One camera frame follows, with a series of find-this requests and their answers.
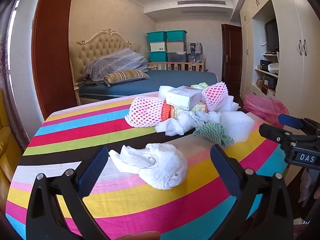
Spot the white box with pink print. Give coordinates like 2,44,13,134
166,86,203,110

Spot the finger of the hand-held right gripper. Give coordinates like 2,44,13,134
259,124,300,146
278,114,320,137

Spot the crumpled white tissue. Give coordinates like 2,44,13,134
155,110,222,137

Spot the grey blanket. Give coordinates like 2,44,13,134
85,48,149,82

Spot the yellow white small box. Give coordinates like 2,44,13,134
170,105,190,119

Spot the black safe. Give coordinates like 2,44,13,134
261,74,278,90

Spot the black white checked bag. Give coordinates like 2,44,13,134
185,42,202,62

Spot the cream wardrobe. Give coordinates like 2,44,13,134
239,0,320,140

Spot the striped pillow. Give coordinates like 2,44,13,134
103,70,150,87

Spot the yellow printed box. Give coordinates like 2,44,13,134
189,101,208,113

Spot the rainbow striped tablecloth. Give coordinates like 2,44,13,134
5,91,288,240

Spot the pink lined bin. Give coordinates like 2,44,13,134
243,94,290,128

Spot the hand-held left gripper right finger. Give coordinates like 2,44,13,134
209,144,294,240

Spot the dark wooden door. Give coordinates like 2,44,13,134
221,24,242,98

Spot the beige tufted headboard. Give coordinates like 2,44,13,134
69,29,140,85

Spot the white foam sheet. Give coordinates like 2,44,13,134
159,85,177,98

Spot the green zigzag cloth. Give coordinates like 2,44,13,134
192,123,234,148

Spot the pink foam fruit net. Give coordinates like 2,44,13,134
201,81,229,112
125,96,167,128

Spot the person's left hand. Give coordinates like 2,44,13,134
116,231,162,240

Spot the brown wooden panel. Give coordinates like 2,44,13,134
31,0,78,122

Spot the wooden crib rail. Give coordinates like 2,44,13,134
147,58,207,72

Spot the white foam block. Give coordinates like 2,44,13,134
219,111,255,143

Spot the black television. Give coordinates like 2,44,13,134
264,18,279,53

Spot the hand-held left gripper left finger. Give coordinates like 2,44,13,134
26,146,110,240

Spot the stack of plastic storage boxes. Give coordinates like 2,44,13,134
146,30,187,63

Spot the bed with blue sheet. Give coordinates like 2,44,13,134
75,70,218,105

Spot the ceiling air vent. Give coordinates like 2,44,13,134
177,0,227,6

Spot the white plastic bag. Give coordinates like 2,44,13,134
108,142,188,190

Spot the orange foam net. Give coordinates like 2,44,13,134
161,104,171,122

